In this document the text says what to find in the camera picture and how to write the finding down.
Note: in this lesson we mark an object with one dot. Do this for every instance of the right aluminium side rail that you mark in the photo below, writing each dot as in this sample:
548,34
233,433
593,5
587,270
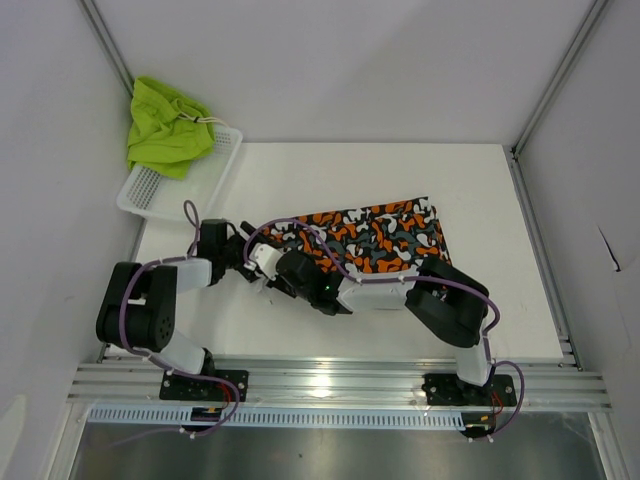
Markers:
549,282

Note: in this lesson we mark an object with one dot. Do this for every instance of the white plastic basket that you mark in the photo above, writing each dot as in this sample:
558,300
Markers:
153,196

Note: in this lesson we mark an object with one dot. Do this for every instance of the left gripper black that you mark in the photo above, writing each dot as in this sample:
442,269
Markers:
247,271

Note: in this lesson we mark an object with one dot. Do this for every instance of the white slotted cable duct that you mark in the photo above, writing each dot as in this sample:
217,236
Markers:
314,418

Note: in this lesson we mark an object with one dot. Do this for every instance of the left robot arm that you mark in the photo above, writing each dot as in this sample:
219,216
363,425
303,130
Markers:
138,311

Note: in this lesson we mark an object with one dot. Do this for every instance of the left aluminium corner post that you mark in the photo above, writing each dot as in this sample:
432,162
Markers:
100,29

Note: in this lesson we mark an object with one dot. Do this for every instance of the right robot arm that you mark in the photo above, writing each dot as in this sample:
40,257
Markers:
449,303

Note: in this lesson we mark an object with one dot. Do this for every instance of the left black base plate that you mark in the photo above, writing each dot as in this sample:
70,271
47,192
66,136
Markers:
179,388

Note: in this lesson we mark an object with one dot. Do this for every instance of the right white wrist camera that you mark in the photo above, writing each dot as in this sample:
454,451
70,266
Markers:
263,259

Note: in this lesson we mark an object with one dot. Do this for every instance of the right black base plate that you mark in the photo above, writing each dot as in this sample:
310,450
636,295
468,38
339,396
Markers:
442,389

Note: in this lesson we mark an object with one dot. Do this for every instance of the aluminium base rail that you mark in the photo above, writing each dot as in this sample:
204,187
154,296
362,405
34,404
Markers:
324,382

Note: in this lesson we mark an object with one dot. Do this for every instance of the aluminium corner post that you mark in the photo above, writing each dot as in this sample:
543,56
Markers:
576,47
100,29

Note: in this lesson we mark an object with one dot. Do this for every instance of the right aluminium corner post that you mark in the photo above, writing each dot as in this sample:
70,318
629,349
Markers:
576,47

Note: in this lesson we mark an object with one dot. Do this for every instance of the lime green shorts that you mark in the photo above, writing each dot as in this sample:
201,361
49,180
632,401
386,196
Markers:
168,132

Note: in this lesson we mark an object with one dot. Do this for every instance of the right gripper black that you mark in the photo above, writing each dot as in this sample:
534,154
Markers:
278,281

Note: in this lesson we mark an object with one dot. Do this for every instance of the orange camouflage shorts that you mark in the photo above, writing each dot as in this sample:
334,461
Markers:
382,238

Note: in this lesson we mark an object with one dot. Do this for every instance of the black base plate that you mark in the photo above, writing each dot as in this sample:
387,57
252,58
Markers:
442,389
179,388

